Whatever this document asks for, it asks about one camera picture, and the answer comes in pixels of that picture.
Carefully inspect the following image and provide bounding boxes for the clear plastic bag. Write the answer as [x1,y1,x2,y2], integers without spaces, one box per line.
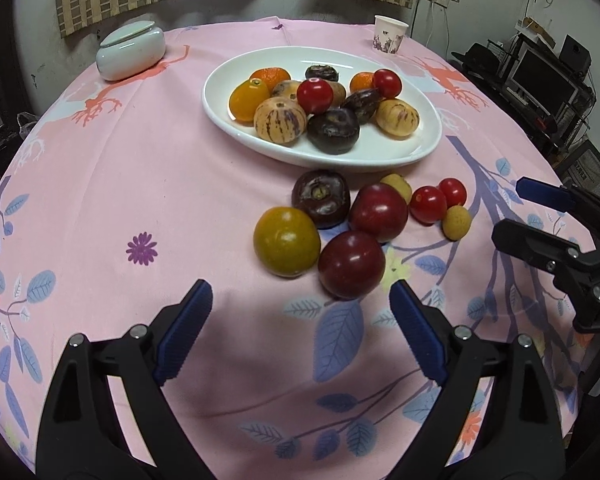
[17,112,41,137]

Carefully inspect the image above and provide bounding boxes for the white lidded ceramic jar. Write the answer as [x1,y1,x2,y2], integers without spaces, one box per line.
[96,20,166,82]

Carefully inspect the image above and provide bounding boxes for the large red tomato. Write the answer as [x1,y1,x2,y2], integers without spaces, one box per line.
[296,78,335,114]

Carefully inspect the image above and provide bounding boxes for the dark red plum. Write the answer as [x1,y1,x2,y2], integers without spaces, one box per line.
[349,183,409,243]
[318,231,386,300]

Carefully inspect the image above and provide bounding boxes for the yellow-orange oval fruit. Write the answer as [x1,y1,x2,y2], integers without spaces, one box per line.
[228,79,272,123]

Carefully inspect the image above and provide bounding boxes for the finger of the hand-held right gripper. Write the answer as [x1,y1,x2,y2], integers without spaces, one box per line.
[492,217,600,306]
[515,177,600,258]

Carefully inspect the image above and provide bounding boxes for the orange tangerine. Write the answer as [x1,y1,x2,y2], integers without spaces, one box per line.
[250,66,291,88]
[350,71,378,95]

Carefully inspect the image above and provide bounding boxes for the white oval plate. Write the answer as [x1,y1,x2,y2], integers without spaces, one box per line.
[202,46,443,168]

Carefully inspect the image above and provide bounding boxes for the pink printed tablecloth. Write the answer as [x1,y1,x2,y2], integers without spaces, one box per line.
[0,16,597,476]

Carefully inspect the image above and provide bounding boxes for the small red tomato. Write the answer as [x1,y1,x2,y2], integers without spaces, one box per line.
[373,68,402,99]
[438,177,468,207]
[409,185,448,225]

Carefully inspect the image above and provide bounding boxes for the large cardboard box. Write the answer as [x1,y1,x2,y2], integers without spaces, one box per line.
[552,137,600,196]

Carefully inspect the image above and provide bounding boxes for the small cardboard box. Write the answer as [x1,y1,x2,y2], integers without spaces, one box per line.
[516,17,556,46]

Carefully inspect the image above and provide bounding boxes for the tan round fruit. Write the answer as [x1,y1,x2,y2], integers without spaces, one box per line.
[327,81,347,110]
[271,80,303,101]

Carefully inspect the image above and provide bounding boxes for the printed paper cup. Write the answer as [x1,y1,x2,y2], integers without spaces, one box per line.
[374,15,409,56]

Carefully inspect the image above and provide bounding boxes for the computer monitor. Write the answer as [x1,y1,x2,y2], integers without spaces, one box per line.
[510,47,581,111]

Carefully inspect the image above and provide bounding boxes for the yellow-green round fruit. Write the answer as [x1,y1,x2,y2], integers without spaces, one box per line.
[253,207,322,278]

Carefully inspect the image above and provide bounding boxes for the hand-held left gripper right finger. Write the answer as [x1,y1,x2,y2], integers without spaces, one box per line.
[386,279,567,480]

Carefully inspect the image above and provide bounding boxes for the black media stand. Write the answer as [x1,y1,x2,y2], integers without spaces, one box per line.
[450,35,598,161]

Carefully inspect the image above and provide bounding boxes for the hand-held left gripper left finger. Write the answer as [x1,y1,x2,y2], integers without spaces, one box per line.
[36,279,216,480]

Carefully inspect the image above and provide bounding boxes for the black speaker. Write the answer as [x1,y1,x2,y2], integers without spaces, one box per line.
[560,35,592,72]

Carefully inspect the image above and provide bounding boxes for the striped pepino melon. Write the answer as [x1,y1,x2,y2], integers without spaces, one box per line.
[253,97,308,147]
[375,99,421,139]

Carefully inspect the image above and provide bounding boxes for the dark purple mangosteen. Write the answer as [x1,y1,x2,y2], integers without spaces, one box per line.
[291,169,352,229]
[341,88,385,125]
[307,108,361,155]
[305,63,340,83]

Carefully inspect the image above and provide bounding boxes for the small yellow fruit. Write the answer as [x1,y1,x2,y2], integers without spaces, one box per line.
[441,205,473,240]
[379,173,413,201]

